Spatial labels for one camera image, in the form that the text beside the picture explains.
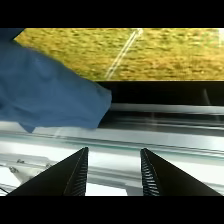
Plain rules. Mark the blue shirt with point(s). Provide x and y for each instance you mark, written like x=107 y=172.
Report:
x=43 y=86

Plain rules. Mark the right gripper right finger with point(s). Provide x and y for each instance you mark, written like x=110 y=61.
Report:
x=166 y=178

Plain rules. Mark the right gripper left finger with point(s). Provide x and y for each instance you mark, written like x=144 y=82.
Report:
x=66 y=176

